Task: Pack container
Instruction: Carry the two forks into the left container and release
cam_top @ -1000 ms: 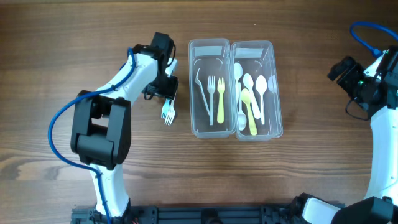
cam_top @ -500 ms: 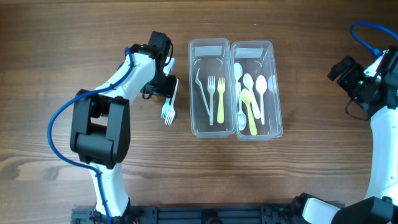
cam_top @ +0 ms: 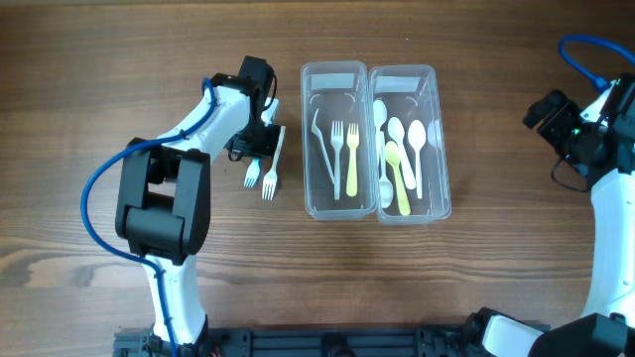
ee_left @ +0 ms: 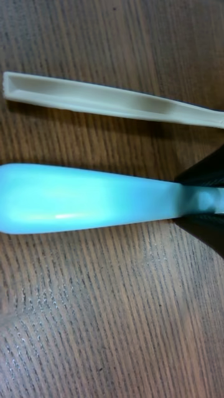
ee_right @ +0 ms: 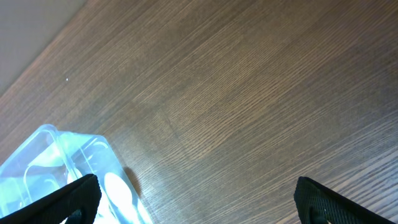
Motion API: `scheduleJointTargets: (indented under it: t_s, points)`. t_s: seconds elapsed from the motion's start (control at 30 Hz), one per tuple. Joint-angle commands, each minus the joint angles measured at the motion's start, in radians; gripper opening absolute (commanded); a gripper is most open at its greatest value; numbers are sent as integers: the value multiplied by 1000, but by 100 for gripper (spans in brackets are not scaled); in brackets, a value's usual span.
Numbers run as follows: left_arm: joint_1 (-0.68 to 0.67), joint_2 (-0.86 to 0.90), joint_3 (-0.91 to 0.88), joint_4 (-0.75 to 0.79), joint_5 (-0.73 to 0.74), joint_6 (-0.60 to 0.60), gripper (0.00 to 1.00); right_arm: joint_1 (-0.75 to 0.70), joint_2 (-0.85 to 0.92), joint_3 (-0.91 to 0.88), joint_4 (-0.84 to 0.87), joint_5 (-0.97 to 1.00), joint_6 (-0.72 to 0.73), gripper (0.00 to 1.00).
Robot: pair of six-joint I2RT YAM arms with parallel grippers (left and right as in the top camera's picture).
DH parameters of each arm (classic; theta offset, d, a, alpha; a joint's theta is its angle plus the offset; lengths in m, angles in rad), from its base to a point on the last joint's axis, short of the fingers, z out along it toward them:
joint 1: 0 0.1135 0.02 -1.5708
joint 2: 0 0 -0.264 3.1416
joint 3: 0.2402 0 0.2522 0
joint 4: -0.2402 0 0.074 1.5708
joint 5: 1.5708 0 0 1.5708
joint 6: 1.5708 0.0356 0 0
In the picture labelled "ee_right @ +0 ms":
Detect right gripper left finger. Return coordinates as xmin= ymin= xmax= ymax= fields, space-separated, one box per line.
xmin=1 ymin=174 xmax=102 ymax=224

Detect white spoon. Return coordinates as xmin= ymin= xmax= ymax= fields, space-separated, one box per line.
xmin=104 ymin=172 xmax=140 ymax=223

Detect right clear plastic container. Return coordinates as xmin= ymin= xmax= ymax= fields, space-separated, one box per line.
xmin=1 ymin=124 xmax=152 ymax=223

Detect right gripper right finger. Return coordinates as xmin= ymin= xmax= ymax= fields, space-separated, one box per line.
xmin=294 ymin=177 xmax=394 ymax=224

